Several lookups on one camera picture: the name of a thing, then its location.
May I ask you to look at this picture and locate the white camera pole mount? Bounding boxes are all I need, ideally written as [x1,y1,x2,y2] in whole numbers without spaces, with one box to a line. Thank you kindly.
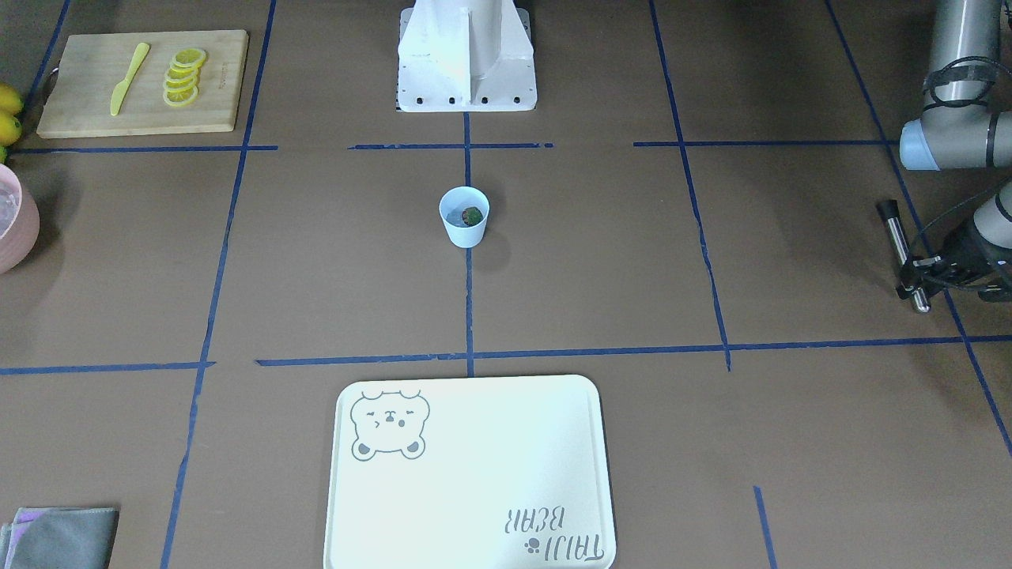
[395,1,538,113]

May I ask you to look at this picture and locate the light blue cup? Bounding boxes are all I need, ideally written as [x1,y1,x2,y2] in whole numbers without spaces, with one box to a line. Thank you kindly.
[440,187,490,249]

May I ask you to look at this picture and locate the grey folded cloth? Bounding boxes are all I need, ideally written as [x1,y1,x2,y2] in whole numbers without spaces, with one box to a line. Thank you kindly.
[1,507,119,568]

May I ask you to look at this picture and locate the lemon slices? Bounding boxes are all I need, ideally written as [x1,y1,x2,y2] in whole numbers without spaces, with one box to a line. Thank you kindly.
[162,47,207,107]

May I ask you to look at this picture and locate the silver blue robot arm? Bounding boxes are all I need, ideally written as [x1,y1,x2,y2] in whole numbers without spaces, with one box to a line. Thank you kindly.
[897,1,1011,312]

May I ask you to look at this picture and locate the pink bowl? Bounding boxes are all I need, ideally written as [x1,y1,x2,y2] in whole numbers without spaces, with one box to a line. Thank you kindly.
[1,164,40,273]

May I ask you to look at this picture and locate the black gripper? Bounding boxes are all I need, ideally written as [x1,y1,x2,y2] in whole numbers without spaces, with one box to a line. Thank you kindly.
[896,218,1011,303]

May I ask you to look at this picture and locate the clear ice cube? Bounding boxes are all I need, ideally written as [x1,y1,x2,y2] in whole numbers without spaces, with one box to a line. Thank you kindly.
[444,208,466,227]

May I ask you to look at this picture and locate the cream bear tray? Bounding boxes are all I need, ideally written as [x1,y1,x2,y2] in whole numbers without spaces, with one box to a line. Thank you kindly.
[323,375,617,568]

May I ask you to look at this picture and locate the yellow lemon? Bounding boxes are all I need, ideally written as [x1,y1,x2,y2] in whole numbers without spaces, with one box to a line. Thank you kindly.
[0,82,25,116]
[0,109,23,147]

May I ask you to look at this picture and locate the wooden cutting board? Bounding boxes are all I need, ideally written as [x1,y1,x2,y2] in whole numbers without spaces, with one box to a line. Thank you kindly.
[36,29,249,139]

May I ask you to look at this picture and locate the red strawberry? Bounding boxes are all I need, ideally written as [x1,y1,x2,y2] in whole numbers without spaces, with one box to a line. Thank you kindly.
[465,206,485,228]

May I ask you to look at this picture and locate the steel muddler rod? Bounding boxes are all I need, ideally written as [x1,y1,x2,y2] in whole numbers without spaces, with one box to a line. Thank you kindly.
[875,199,931,314]

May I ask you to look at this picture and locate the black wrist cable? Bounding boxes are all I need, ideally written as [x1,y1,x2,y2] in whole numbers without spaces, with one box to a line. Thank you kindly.
[909,57,1012,277]

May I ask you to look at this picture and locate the yellow knife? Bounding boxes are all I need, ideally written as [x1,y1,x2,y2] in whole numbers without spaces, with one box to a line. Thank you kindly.
[108,42,151,118]

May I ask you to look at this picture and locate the yellow lemon middle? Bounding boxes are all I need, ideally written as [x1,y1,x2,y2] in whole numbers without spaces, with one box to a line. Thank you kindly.
[0,109,23,147]

